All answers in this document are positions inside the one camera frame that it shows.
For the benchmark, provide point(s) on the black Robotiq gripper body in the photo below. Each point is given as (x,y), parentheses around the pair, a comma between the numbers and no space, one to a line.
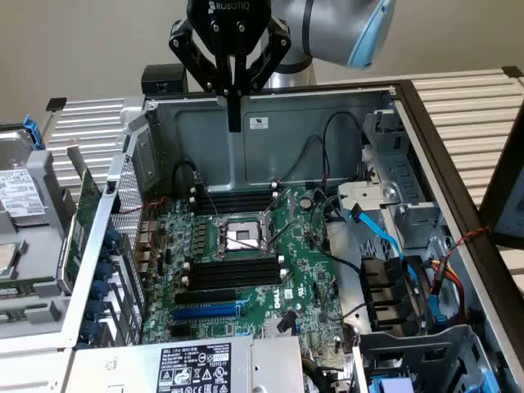
(229,24)

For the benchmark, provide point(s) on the green RAM stick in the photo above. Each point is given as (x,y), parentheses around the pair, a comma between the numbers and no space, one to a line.
(28,285)
(14,317)

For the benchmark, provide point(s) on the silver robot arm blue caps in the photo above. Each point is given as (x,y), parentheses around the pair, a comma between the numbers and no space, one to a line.
(327,28)

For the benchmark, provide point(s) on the RAM slot with white latches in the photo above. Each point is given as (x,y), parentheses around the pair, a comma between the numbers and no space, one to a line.
(237,204)
(237,270)
(237,194)
(237,283)

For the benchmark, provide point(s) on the black box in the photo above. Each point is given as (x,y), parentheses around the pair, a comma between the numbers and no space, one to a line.
(163,78)

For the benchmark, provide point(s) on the white label sticker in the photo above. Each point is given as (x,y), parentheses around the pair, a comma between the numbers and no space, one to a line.
(257,123)

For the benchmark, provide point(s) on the open PC case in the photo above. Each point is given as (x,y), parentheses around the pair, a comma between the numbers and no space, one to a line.
(286,151)

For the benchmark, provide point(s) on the small black table clamp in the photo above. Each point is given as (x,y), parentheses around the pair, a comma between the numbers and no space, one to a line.
(512,72)
(56,104)

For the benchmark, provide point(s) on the thin metal locking lever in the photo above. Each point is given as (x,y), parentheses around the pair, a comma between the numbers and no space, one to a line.
(239,240)
(207,195)

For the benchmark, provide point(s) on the metal socket cover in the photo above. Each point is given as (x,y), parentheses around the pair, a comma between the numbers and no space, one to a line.
(291,204)

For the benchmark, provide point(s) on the coin cell battery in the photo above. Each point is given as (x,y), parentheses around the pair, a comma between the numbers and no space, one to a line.
(305,202)

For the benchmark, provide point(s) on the green graphics card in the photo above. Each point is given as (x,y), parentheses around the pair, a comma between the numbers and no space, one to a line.
(88,192)

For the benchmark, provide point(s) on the CPU socket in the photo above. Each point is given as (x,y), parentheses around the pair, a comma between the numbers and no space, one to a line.
(239,230)

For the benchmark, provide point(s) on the silver disk bay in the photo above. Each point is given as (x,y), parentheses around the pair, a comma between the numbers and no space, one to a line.
(405,180)

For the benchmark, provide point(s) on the blue slot retainer clip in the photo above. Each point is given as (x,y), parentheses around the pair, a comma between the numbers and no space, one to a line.
(105,270)
(95,310)
(99,290)
(110,240)
(88,331)

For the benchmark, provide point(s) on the green motherboard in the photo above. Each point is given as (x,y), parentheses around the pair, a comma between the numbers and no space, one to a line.
(303,262)

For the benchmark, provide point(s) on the silver hard disk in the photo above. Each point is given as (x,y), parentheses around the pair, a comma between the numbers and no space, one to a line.
(16,192)

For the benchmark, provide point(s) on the hard drive with white label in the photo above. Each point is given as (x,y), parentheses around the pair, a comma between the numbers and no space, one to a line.
(45,245)

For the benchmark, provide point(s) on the long black expansion slot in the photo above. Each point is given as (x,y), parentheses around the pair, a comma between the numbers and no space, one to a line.
(204,296)

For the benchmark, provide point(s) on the black framed panel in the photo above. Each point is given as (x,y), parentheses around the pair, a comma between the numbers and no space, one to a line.
(491,196)

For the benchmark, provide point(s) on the blue expansion slot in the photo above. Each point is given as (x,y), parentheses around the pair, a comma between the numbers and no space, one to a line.
(204,314)

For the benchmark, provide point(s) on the black angled plug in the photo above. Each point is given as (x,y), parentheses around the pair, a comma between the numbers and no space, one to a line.
(285,323)

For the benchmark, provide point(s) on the silver finned heatsink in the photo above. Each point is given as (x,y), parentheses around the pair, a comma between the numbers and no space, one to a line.
(270,327)

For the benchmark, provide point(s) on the short black expansion slot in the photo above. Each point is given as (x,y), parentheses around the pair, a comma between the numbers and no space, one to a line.
(180,331)

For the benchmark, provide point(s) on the dark grey disk cage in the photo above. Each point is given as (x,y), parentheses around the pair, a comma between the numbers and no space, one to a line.
(409,341)

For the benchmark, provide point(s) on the silver power supply unit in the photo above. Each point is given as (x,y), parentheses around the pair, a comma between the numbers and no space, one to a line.
(123,368)

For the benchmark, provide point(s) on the blue disk carrier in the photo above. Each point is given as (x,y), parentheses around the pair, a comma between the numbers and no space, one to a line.
(391,385)

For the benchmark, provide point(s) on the silver metal bracket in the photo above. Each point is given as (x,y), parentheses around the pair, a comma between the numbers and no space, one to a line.
(368,192)

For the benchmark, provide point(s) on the blue disk bracket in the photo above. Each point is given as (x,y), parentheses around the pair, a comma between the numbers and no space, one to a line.
(32,135)

